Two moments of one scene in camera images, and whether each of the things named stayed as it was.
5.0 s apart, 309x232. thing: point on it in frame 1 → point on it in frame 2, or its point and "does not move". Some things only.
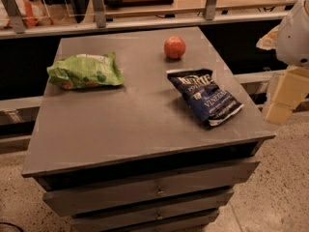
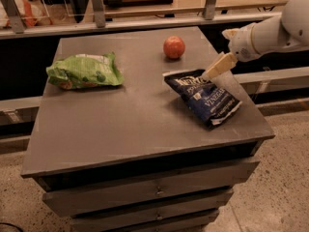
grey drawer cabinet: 141,131 does not move
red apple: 175,47 does not move
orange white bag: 32,13 does not move
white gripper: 294,38 → 241,44
